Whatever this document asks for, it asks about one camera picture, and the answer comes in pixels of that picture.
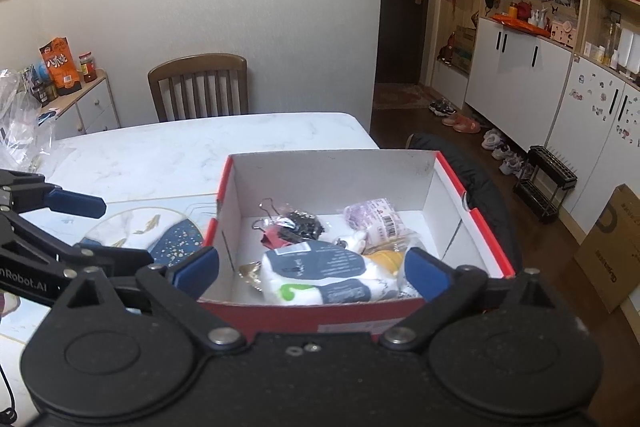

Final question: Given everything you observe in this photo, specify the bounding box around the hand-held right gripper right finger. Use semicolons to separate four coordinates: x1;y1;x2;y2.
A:
380;247;568;350

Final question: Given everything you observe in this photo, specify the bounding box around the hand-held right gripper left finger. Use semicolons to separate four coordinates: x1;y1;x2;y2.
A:
62;247;248;350

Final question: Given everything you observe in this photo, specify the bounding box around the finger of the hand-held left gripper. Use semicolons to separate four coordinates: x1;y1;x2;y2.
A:
0;169;107;219
0;209;157;276

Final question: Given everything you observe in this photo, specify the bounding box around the yellow toy figure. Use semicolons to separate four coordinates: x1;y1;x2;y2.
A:
362;249;408;278

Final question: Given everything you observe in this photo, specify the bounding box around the gold foil snack packet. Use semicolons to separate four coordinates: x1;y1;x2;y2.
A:
239;261;266;290

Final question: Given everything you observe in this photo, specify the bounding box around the pink snack packet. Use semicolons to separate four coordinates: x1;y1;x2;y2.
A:
344;198;423;253

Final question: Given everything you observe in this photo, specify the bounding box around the plush doll keychain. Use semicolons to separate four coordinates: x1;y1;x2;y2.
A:
335;231;371;255

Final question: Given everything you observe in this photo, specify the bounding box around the pink binder clip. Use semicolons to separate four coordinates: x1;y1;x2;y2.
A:
252;199;301;250

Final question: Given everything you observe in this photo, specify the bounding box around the white grey tissue pack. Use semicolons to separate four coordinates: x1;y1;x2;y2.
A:
260;243;401;307

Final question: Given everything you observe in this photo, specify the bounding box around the black tea packet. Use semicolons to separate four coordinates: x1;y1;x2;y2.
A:
280;207;326;240

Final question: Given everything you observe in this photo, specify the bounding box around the red shoe box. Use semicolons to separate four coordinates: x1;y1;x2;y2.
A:
197;149;517;342

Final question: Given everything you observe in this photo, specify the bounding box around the white marble desktop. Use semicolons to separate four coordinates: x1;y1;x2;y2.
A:
0;112;382;413

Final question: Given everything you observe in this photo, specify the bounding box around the clear plastic bag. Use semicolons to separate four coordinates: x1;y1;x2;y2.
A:
0;68;76;180

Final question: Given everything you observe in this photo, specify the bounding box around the small white drawer cabinet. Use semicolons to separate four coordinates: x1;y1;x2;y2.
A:
42;69;121;140

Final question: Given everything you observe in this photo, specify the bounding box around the red lidded jar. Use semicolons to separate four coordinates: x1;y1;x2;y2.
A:
78;52;98;84

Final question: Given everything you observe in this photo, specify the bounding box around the orange snack bag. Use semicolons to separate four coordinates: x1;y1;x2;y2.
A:
40;37;83;96

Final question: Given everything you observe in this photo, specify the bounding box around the black shoe rack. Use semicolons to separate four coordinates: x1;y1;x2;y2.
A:
514;146;578;224

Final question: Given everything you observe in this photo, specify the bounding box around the patterned door mat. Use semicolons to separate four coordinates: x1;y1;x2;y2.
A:
372;84;433;110

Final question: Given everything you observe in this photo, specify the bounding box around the wooden chair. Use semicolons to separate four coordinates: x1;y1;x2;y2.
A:
147;53;249;124

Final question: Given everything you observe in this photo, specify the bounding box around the large flat cardboard box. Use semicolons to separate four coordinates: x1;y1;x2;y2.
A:
574;183;640;314

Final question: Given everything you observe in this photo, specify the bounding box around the white sideboard cabinet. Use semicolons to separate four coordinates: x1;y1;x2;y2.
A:
464;17;576;158

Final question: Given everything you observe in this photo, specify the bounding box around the white cabinet with stickers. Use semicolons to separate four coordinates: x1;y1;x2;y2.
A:
542;54;640;228

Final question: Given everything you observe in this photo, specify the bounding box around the orange cloth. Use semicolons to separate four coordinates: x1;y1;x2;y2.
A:
492;14;551;38

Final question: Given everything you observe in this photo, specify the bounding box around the pink storage box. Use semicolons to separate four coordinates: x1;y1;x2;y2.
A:
550;19;577;48

